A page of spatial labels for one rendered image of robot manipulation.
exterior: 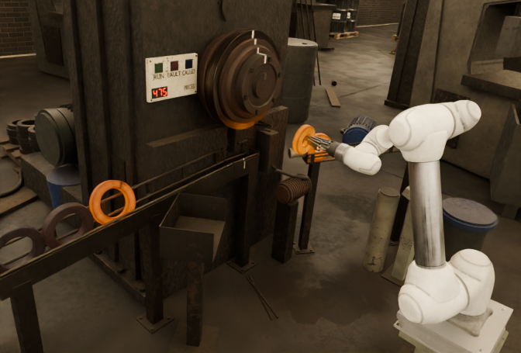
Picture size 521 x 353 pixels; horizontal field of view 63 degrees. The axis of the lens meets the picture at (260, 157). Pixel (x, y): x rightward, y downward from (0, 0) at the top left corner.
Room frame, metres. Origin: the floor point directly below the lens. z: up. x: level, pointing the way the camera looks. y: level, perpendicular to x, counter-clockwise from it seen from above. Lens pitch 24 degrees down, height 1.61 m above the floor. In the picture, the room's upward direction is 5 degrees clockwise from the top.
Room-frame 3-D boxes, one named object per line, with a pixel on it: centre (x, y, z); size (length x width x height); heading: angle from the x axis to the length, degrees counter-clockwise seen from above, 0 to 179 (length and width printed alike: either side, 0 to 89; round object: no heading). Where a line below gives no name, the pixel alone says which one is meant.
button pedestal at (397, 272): (2.07, -0.89, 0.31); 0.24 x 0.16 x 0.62; 141
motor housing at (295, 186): (2.17, -0.20, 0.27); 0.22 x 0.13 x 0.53; 141
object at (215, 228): (1.43, 0.24, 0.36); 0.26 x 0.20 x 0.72; 176
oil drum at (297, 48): (4.93, -0.24, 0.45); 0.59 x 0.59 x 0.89
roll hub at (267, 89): (1.94, 0.03, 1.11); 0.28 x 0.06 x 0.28; 141
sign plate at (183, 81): (1.80, 0.41, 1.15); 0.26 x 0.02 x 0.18; 141
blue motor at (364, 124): (4.01, -0.98, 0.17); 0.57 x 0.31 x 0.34; 161
